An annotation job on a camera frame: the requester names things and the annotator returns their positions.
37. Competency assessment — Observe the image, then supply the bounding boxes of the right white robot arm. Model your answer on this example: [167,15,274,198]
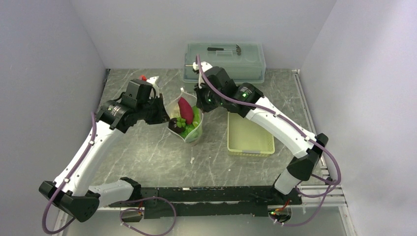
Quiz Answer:
[193,62,328,204]

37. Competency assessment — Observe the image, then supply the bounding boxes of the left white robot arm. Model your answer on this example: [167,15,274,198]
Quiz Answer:
[39,76,170,222]

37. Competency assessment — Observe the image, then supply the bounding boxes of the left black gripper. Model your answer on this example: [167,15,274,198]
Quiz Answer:
[137,93,171,125]

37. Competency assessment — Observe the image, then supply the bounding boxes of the green cabbage leaf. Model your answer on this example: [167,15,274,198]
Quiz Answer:
[177,118,202,139]

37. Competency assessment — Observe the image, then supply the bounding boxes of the aluminium rail frame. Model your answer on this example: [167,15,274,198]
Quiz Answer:
[39,177,357,236]

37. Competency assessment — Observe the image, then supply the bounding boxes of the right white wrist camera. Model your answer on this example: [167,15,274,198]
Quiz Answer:
[184,61,213,88]

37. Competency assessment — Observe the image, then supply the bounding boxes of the green plastic toolbox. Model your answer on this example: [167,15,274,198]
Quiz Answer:
[183,42,266,84]

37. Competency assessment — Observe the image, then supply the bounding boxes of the dark brown fruit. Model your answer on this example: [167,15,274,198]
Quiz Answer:
[168,117,187,134]

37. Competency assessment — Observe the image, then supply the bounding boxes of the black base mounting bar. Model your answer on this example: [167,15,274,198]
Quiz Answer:
[110,185,302,219]

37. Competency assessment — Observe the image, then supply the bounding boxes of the watermelon slice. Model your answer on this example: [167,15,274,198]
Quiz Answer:
[192,106,201,123]

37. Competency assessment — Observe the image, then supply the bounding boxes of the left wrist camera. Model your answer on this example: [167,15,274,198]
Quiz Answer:
[139,75,160,97]

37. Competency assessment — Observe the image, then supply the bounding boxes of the pale green perforated basket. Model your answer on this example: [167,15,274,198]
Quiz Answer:
[227,112,275,157]

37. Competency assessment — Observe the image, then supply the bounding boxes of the clear dotted zip bag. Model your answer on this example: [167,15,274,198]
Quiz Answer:
[166,88,204,144]

